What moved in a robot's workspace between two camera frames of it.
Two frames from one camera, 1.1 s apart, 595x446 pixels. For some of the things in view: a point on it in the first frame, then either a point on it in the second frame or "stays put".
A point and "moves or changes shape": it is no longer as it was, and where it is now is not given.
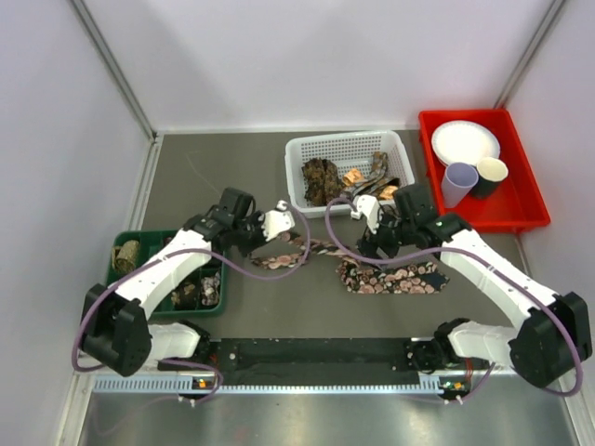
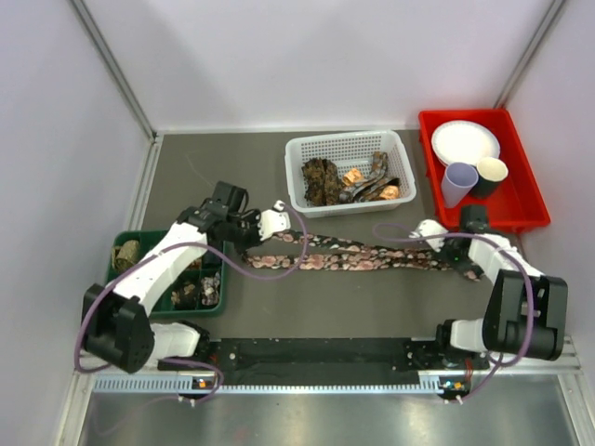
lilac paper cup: [457, 179] stays put
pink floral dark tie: [390, 279] moves or changes shape
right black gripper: [370, 242] to [464, 266]
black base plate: [315, 362] stays put
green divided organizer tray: [202, 294] stays put
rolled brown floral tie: [185, 297] stays put
